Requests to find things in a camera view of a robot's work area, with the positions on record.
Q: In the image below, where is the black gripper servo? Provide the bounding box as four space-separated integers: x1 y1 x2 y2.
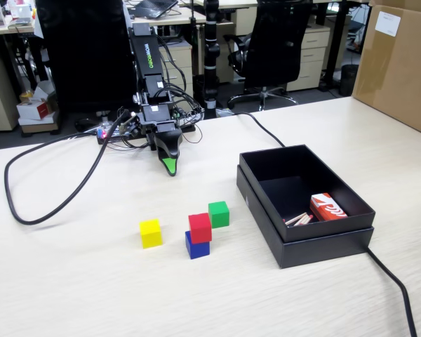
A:
153 121 182 176

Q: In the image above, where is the red wooden cube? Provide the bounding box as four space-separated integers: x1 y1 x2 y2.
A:
188 212 213 244

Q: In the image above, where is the green wooden cube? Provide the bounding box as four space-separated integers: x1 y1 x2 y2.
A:
208 201 230 229

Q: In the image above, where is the yellow wooden cube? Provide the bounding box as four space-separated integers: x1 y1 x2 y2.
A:
139 218 163 249

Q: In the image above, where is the blue wooden cube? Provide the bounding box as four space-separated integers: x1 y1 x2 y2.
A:
185 230 211 260

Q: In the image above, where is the robot controller board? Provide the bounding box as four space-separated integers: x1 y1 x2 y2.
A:
96 121 141 145

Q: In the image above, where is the beige drawer cabinet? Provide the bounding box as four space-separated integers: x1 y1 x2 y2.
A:
286 26 331 93
0 52 20 133
157 40 194 98

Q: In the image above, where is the black cardboard box tray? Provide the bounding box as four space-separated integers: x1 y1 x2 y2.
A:
238 143 377 243

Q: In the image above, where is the black pole with silver rings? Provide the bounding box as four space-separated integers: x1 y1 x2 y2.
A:
202 0 221 110

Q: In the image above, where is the thin black stand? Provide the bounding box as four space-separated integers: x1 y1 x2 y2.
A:
190 0 198 67

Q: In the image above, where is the black mesh office chair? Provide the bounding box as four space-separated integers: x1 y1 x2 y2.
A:
34 0 138 113

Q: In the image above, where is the flat brown carton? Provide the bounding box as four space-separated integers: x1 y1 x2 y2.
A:
19 119 62 135

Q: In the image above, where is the white and red carton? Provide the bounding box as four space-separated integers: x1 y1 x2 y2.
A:
16 98 57 121

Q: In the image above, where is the light wooden office desk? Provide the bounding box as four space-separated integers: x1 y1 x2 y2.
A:
133 5 208 27
0 15 39 36

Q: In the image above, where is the open white carton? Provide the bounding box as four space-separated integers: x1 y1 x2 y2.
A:
33 80 57 103

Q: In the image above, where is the dark laptop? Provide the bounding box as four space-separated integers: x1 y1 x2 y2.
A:
131 0 180 20

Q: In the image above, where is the black office chair with armrests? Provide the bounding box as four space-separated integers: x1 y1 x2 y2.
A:
223 0 315 110

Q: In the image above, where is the red and white matchbox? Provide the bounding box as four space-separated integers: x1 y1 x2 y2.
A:
309 192 348 223

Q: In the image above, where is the black waste bin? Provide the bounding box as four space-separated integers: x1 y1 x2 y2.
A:
338 64 360 97

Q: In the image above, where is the black desk leg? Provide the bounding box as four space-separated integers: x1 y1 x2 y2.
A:
324 3 350 93

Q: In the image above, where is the large brown cardboard box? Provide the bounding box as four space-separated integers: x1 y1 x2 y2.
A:
350 0 421 140

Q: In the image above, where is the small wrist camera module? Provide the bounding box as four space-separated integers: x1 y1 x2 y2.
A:
119 114 141 136

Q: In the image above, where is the thin black wire bundle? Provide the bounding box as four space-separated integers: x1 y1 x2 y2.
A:
154 34 205 145

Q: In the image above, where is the thick black sleeved cable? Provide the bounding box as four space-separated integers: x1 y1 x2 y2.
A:
4 108 131 225

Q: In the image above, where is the long black cable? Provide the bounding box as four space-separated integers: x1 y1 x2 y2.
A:
231 111 418 337

